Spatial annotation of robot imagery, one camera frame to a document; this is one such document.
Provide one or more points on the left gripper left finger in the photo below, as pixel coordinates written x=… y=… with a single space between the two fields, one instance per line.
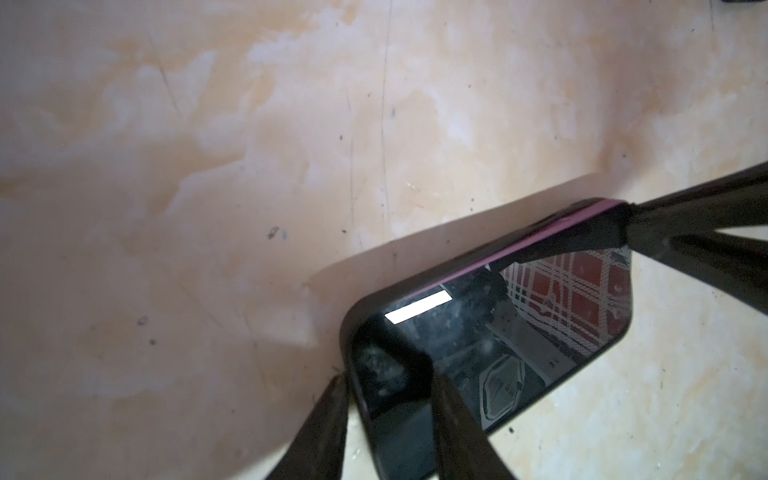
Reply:
x=317 y=451

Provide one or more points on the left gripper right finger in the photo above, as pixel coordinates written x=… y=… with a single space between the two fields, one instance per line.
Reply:
x=462 y=448

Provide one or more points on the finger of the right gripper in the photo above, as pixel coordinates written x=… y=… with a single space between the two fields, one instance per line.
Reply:
x=733 y=264
x=736 y=200

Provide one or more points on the black phone case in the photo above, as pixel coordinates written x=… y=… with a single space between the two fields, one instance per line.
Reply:
x=360 y=318

